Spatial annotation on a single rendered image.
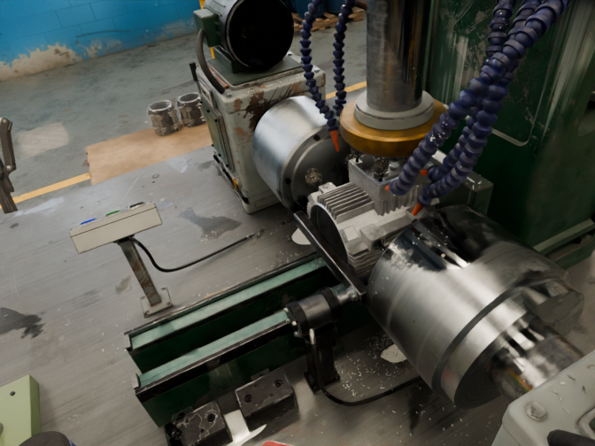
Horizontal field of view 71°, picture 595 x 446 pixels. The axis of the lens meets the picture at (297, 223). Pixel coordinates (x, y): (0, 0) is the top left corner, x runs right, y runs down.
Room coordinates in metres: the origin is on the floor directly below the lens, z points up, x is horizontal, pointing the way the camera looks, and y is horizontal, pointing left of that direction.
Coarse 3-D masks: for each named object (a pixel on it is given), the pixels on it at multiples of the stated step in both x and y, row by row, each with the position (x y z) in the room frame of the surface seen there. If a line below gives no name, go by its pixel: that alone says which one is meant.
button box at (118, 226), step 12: (144, 204) 0.70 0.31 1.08; (108, 216) 0.68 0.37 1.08; (120, 216) 0.68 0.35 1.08; (132, 216) 0.68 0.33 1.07; (144, 216) 0.69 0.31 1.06; (156, 216) 0.69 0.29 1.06; (84, 228) 0.66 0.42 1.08; (96, 228) 0.66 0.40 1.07; (108, 228) 0.66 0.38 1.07; (120, 228) 0.67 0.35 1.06; (132, 228) 0.67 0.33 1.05; (144, 228) 0.67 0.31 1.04; (72, 240) 0.64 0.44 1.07; (84, 240) 0.64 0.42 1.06; (96, 240) 0.65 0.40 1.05; (108, 240) 0.65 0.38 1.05
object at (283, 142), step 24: (264, 120) 0.90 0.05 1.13; (288, 120) 0.85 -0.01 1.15; (312, 120) 0.81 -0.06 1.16; (264, 144) 0.85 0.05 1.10; (288, 144) 0.78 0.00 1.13; (312, 144) 0.77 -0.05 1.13; (264, 168) 0.82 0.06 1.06; (288, 168) 0.75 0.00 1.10; (312, 168) 0.76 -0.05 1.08; (336, 168) 0.79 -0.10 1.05; (288, 192) 0.74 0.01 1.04; (312, 192) 0.76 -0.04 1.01
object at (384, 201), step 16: (352, 160) 0.67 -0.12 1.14; (368, 160) 0.68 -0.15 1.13; (400, 160) 0.69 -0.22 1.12; (352, 176) 0.66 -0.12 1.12; (368, 176) 0.61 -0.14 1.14; (384, 176) 0.63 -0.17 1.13; (368, 192) 0.61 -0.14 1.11; (384, 192) 0.58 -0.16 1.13; (416, 192) 0.61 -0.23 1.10; (384, 208) 0.58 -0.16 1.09; (400, 208) 0.59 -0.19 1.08
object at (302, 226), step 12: (300, 216) 0.66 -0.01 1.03; (300, 228) 0.65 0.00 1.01; (312, 228) 0.62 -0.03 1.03; (312, 240) 0.60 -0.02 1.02; (324, 240) 0.58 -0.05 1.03; (324, 252) 0.55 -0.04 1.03; (336, 252) 0.55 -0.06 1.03; (336, 264) 0.52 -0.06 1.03; (348, 264) 0.52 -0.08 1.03; (348, 276) 0.48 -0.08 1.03; (348, 288) 0.46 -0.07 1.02; (360, 288) 0.45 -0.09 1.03; (360, 300) 0.44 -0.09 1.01
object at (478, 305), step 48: (432, 240) 0.42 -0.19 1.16; (480, 240) 0.40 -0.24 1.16; (384, 288) 0.40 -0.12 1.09; (432, 288) 0.35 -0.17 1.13; (480, 288) 0.32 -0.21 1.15; (528, 288) 0.32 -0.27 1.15; (432, 336) 0.30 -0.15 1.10; (480, 336) 0.28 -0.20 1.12; (528, 336) 0.29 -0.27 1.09; (432, 384) 0.28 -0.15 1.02; (480, 384) 0.27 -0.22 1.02; (528, 384) 0.24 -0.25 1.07
